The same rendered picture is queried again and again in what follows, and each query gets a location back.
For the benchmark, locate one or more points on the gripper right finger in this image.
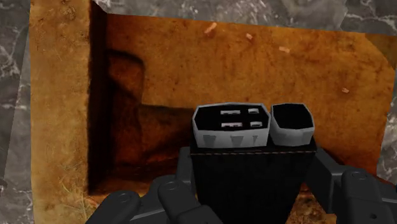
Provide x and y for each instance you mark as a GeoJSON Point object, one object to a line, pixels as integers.
{"type": "Point", "coordinates": [356, 192]}

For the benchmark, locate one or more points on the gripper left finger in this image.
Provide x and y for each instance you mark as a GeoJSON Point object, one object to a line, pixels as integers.
{"type": "Point", "coordinates": [173, 198]}

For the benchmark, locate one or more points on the black box with grey compartments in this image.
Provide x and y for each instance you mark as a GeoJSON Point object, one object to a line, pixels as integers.
{"type": "Point", "coordinates": [251, 173]}

